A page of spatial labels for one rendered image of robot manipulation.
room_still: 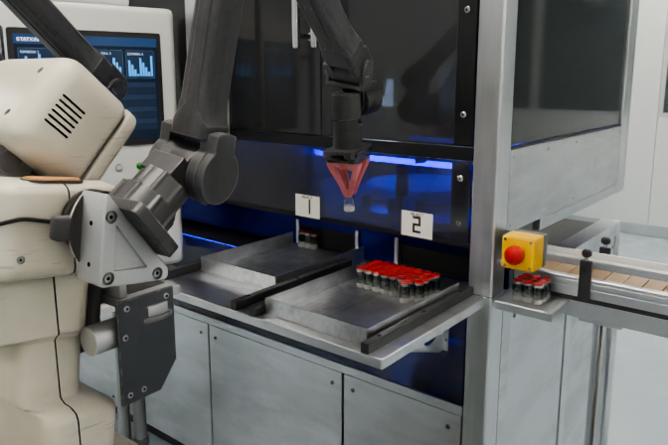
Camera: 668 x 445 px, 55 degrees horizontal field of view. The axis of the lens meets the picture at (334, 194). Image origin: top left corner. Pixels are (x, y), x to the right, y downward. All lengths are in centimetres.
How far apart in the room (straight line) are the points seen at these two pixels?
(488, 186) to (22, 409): 96
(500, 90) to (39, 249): 93
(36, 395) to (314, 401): 102
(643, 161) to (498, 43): 473
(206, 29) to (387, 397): 113
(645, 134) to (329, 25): 509
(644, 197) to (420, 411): 464
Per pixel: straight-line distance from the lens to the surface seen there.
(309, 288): 143
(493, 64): 139
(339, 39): 112
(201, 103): 86
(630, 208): 613
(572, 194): 186
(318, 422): 191
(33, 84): 93
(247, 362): 204
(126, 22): 189
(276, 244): 183
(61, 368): 103
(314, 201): 169
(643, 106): 602
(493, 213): 141
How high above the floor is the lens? 136
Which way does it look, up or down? 11 degrees down
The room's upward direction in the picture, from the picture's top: straight up
